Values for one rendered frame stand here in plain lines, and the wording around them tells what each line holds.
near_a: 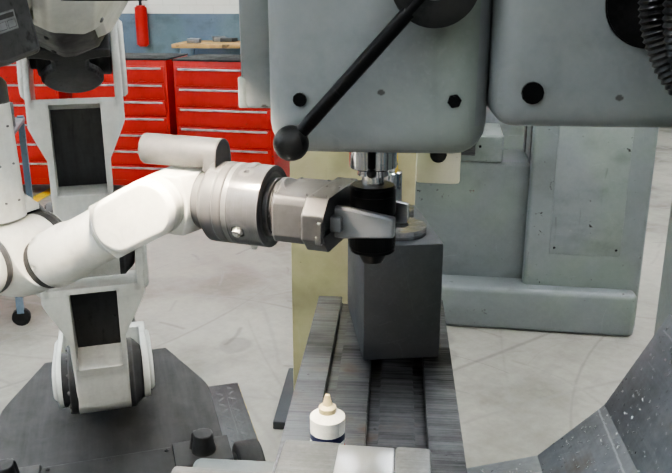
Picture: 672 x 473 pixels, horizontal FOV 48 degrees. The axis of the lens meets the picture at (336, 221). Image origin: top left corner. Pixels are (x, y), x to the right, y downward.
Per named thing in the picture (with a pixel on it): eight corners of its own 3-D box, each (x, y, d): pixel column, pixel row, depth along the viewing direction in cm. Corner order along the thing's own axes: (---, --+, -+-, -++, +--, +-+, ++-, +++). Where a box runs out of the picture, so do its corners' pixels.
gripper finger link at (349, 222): (394, 242, 75) (335, 235, 77) (395, 210, 74) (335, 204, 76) (390, 246, 74) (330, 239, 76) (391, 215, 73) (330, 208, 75)
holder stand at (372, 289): (362, 361, 117) (363, 237, 112) (346, 305, 138) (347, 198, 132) (439, 357, 118) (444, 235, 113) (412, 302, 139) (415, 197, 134)
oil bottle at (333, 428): (308, 488, 87) (307, 402, 84) (312, 467, 91) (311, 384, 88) (343, 489, 87) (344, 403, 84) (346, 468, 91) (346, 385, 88)
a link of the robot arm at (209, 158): (222, 254, 80) (129, 242, 83) (265, 224, 89) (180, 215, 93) (217, 148, 76) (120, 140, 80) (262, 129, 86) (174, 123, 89)
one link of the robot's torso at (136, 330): (60, 376, 173) (54, 323, 169) (150, 364, 178) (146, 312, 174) (55, 424, 154) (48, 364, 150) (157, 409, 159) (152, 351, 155)
